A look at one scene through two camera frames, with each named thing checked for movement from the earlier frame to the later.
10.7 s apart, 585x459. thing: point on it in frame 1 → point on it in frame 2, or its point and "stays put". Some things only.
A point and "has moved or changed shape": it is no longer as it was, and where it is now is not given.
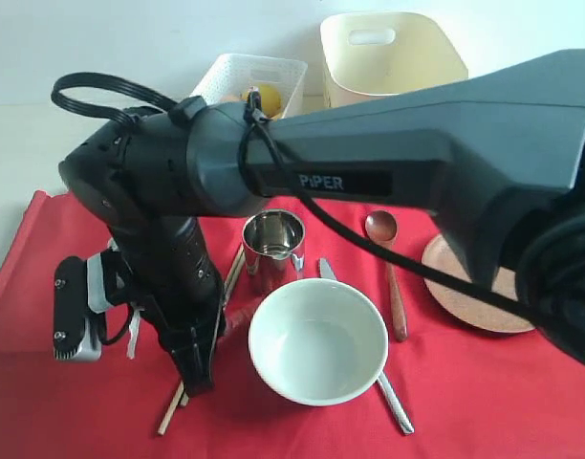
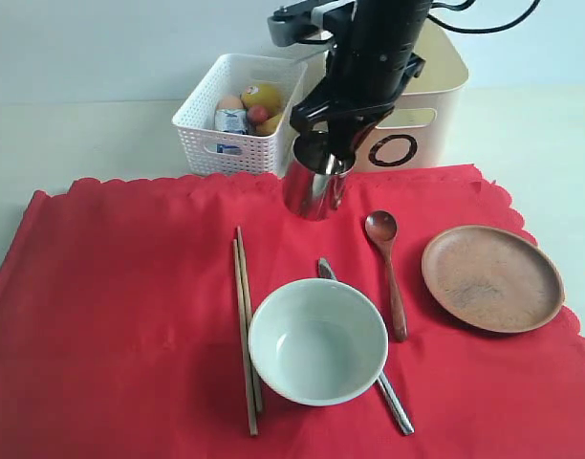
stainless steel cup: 273,249 has moved or changed shape
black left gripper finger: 193,360 → 304,116
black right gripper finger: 205,348 → 343,130
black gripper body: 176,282 → 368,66
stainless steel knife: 388,390 stays put
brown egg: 230,98 stays put
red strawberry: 237,317 has moved or changed shape
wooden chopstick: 174,400 → 251,422
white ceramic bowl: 318,341 stays put
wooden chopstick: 184,401 → 249,319
